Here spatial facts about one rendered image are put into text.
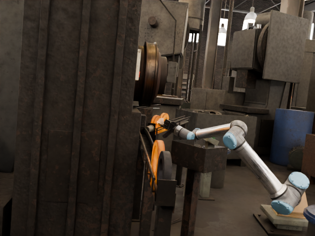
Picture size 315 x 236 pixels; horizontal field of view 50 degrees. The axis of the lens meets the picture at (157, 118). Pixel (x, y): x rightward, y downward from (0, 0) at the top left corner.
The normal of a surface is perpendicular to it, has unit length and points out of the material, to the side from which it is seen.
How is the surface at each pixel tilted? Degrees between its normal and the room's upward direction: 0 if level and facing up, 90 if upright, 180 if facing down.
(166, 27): 90
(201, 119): 90
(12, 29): 90
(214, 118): 90
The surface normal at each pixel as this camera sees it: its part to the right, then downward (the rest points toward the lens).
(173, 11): -0.11, 0.08
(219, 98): -0.88, -0.04
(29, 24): 0.13, 0.10
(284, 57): 0.46, 0.12
